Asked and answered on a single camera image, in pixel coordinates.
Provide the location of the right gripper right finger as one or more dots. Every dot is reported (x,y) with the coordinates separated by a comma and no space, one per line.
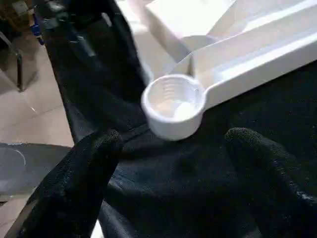
(272,188)

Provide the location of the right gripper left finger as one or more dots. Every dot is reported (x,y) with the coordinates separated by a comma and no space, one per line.
(74,188)

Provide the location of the white plastic table top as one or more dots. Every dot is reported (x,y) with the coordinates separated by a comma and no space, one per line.
(235,54)

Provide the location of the dark grey round plate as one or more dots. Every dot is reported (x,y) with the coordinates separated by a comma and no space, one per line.
(24,166)

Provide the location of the black mat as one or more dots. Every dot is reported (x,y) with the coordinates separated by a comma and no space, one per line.
(173,173)

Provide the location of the grey metal stand leg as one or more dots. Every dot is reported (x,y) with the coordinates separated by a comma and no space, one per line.
(18,67)

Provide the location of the brown cardboard box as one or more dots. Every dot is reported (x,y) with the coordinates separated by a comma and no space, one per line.
(15,12)

